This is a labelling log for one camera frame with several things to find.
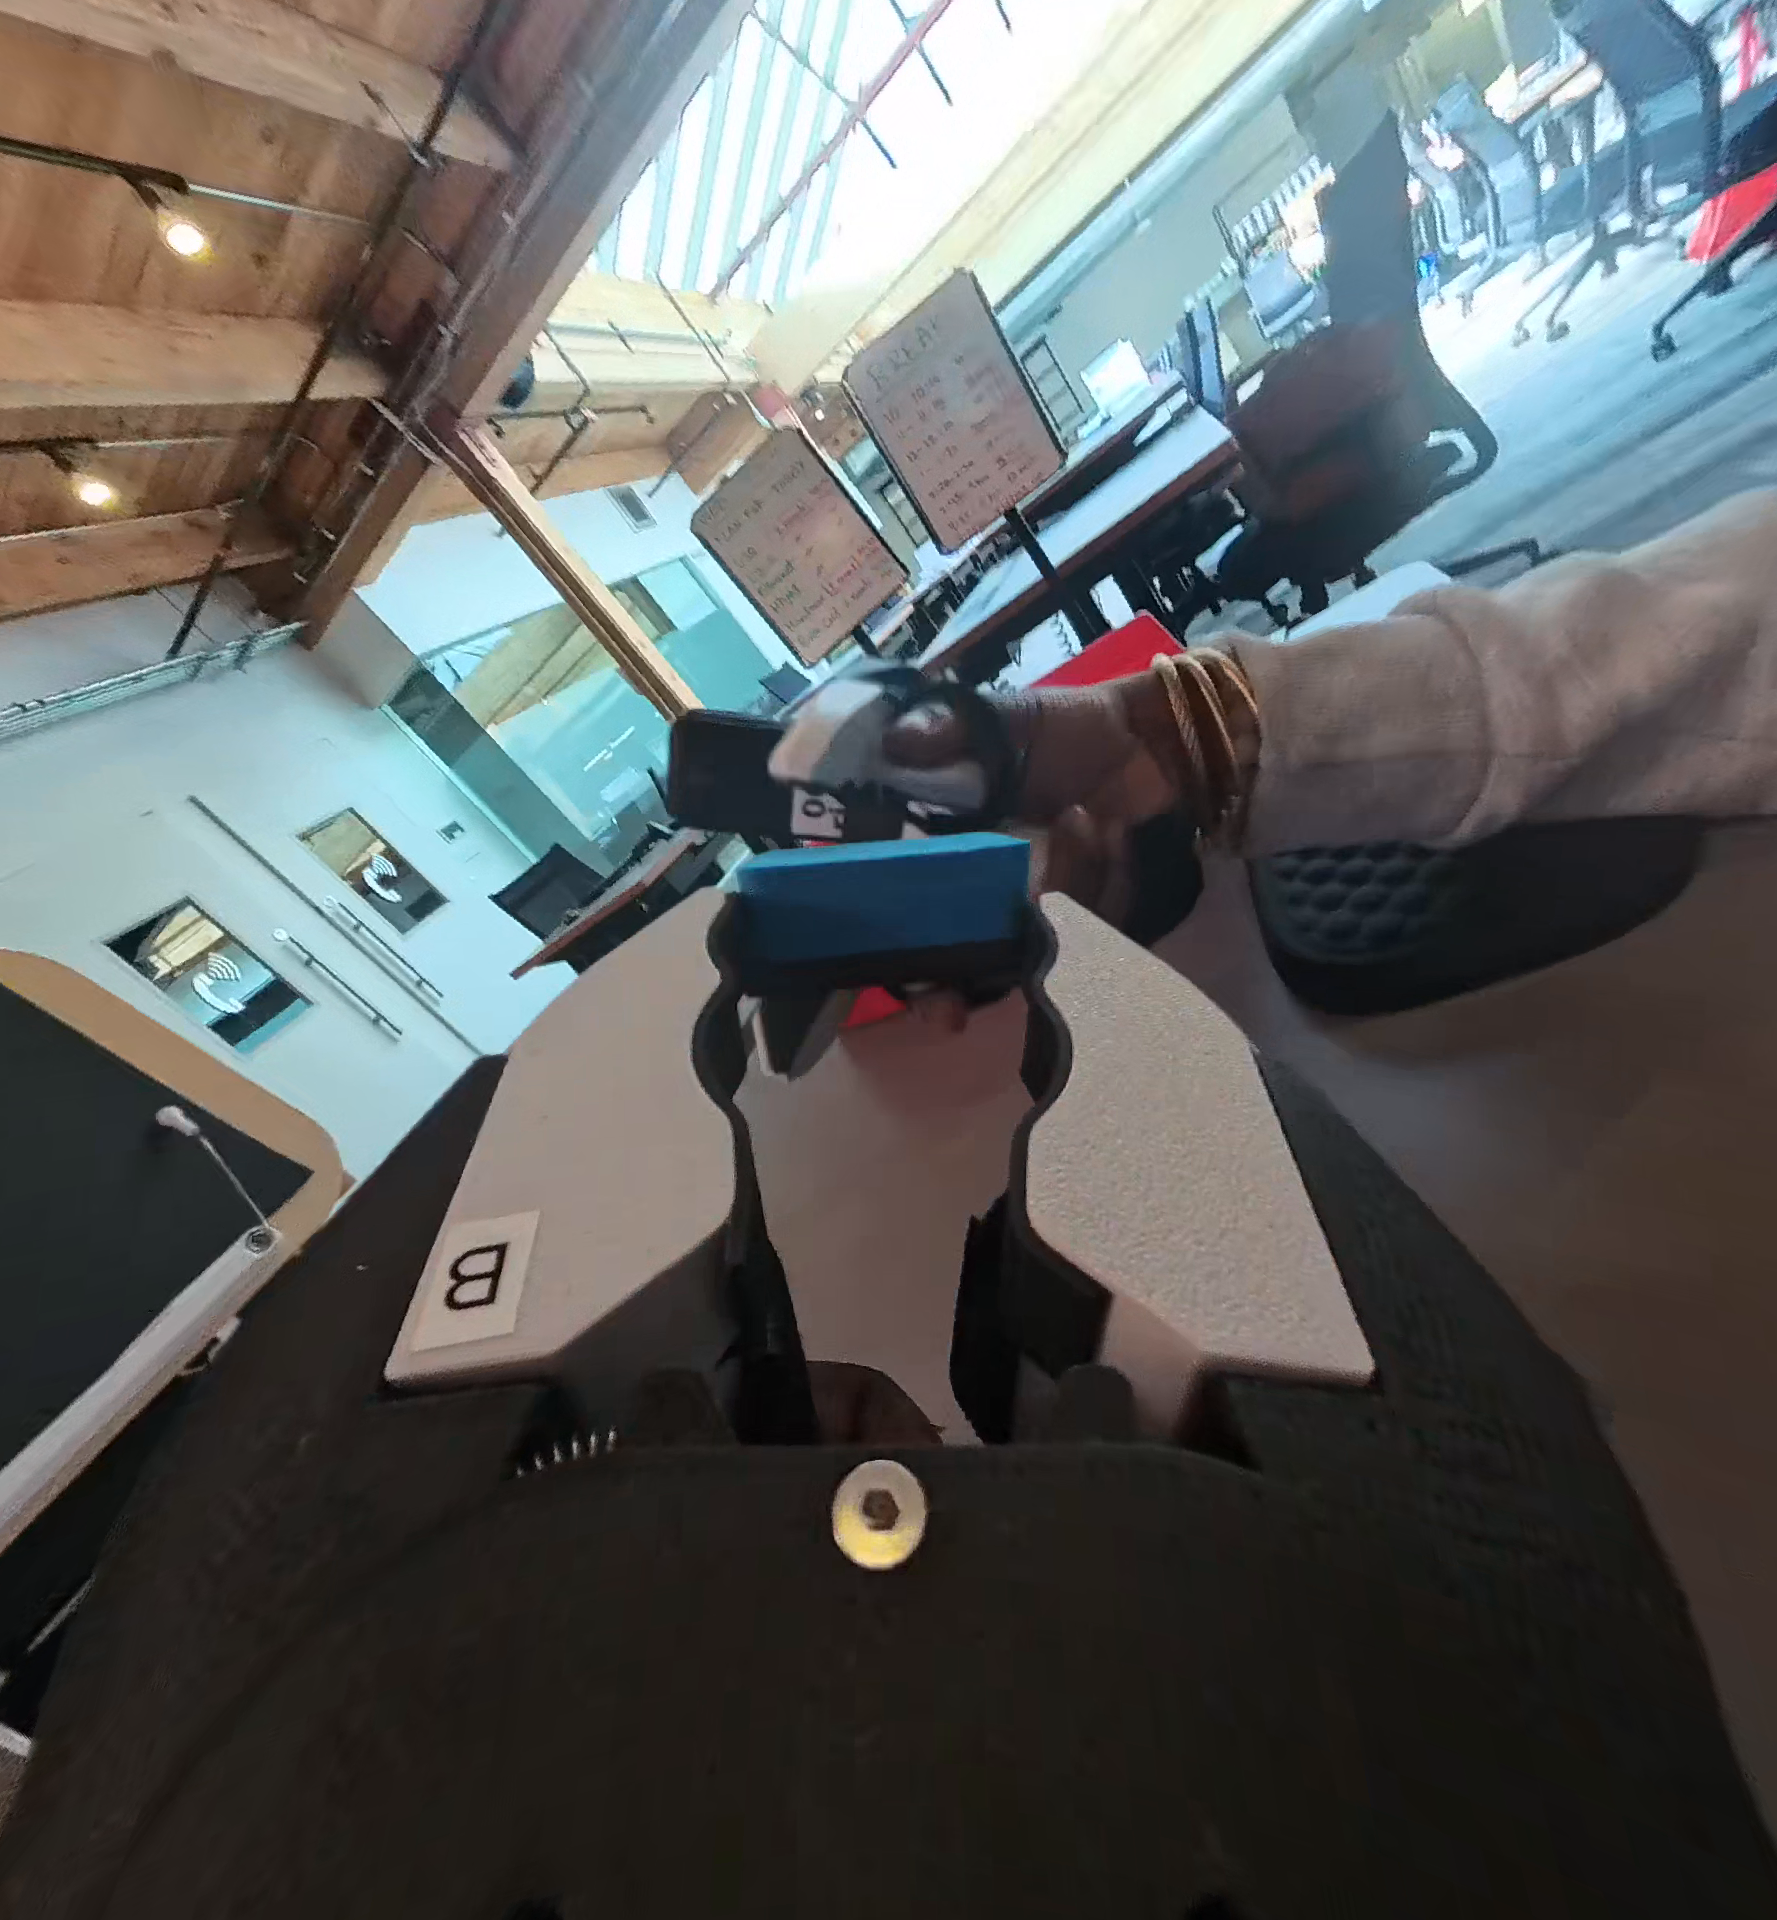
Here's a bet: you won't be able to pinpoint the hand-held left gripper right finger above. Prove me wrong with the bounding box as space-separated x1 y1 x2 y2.
999 896 1378 1386

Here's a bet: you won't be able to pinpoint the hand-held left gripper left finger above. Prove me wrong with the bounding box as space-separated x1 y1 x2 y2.
383 900 771 1391

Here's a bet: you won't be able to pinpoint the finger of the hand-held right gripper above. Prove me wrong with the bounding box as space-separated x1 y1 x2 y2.
749 983 865 1083
767 668 982 812

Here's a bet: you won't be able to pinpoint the light blue block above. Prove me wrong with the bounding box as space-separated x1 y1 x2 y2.
718 833 1039 1003

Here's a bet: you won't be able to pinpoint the red plastic bin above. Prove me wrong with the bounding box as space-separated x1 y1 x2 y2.
840 613 1209 1035

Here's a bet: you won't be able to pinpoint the person's right forearm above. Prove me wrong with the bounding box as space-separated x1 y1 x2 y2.
1231 477 1777 869

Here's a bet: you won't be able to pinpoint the person's right hand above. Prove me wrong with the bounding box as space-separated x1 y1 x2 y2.
888 675 1209 904

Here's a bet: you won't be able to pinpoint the person's left hand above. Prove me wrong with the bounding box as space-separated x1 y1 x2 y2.
807 1359 942 1446

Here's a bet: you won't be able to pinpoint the grey board on stand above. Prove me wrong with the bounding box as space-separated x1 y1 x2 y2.
842 269 1067 555
688 427 916 668

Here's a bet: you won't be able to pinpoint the black office chair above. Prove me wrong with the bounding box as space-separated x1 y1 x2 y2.
489 840 609 942
1553 0 1777 364

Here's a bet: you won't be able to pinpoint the wooden pillar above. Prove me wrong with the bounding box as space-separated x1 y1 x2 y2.
420 410 704 724

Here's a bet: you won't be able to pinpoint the window with phone logo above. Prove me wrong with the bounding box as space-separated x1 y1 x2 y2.
298 807 451 935

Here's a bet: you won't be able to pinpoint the window with wave logo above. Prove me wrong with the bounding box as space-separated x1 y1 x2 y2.
103 894 316 1055

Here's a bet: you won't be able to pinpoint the black board with wooden rim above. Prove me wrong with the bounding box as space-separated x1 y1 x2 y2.
0 942 352 1625

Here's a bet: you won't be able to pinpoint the dark office chair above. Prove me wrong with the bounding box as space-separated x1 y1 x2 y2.
1222 109 1545 621

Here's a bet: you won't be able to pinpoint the gold bracelets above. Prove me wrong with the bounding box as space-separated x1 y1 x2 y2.
1147 644 1267 859

